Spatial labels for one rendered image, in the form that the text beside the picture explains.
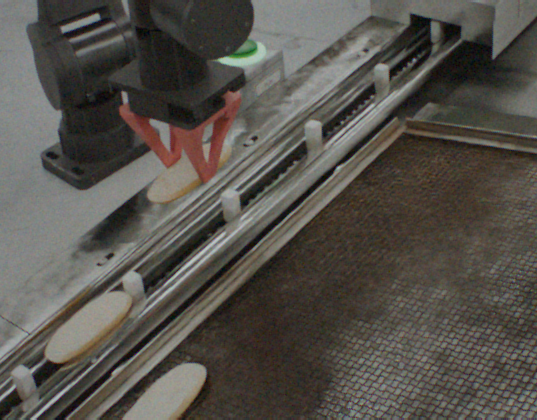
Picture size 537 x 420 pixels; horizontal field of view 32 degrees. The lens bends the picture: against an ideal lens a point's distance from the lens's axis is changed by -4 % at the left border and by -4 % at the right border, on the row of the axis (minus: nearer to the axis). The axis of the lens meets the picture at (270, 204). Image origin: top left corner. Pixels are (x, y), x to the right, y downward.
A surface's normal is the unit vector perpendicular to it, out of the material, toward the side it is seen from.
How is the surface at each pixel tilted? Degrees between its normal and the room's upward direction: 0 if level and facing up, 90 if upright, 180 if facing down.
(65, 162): 0
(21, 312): 0
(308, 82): 0
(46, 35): 59
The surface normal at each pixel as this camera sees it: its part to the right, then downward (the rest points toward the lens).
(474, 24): -0.59, 0.52
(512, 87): -0.08, -0.80
